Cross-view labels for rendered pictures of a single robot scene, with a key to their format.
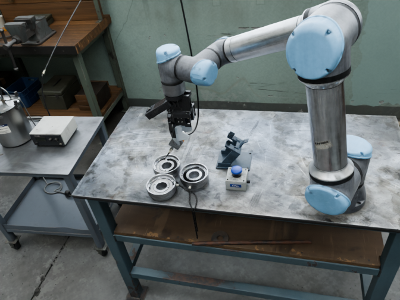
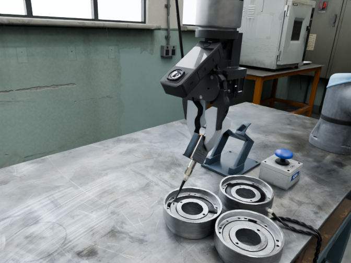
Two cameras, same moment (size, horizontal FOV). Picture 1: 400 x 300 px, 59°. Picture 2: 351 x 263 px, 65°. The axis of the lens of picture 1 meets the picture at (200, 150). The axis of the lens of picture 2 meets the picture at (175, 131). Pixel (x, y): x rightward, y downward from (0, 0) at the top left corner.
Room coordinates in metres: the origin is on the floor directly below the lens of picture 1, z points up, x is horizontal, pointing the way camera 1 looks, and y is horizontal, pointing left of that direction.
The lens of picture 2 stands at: (0.85, 0.52, 1.13)
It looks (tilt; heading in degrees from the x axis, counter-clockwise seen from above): 21 degrees down; 297
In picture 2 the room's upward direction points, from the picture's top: 2 degrees clockwise
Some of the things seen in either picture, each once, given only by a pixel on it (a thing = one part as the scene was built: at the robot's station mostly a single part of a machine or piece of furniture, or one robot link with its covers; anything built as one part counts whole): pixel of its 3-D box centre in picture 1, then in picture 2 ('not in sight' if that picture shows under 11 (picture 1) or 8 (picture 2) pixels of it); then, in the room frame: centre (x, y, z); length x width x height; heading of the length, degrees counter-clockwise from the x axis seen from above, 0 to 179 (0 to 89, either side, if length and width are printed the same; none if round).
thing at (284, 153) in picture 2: (236, 173); (282, 160); (0.89, -0.12, 0.85); 0.04 x 0.04 x 0.05
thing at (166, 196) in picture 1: (161, 187); (247, 240); (0.90, 0.15, 0.82); 0.10 x 0.10 x 0.04
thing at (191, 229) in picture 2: (166, 166); (191, 212); (1.01, 0.13, 0.82); 0.10 x 0.10 x 0.04
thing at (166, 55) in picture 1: (170, 64); not in sight; (1.02, 0.05, 1.23); 0.09 x 0.08 x 0.11; 50
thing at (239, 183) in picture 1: (238, 178); (281, 169); (0.89, -0.12, 0.82); 0.08 x 0.07 x 0.05; 72
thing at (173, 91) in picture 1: (174, 86); (217, 16); (1.02, 0.06, 1.15); 0.08 x 0.08 x 0.05
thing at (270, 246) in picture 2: (161, 187); (247, 241); (0.90, 0.15, 0.82); 0.08 x 0.08 x 0.02
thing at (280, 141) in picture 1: (243, 155); (221, 158); (1.05, -0.17, 0.79); 1.20 x 0.60 x 0.02; 72
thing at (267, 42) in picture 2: not in sight; (272, 34); (1.37, -2.52, 1.10); 0.62 x 0.61 x 0.65; 72
